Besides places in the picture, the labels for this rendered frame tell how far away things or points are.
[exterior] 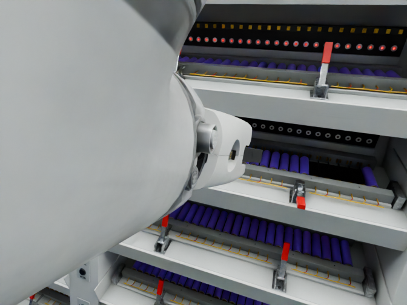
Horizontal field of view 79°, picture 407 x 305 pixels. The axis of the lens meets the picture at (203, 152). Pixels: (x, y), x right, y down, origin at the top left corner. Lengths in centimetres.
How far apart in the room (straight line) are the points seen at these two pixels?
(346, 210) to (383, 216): 6
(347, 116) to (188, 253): 43
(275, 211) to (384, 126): 22
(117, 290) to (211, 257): 31
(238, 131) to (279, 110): 30
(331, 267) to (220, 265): 23
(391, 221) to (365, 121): 18
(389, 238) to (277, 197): 19
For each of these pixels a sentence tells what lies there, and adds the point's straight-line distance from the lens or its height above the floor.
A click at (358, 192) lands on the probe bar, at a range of 54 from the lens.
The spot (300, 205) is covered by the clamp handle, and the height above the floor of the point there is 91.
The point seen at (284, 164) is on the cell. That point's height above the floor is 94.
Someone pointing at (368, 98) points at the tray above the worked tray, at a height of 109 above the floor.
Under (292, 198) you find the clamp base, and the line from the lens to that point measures 49.
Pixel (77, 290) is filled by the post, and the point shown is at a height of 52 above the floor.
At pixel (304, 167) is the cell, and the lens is 56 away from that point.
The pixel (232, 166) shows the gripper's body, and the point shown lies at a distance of 16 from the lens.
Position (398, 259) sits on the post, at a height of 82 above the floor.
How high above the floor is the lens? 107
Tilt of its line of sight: 14 degrees down
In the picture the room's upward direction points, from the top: 6 degrees clockwise
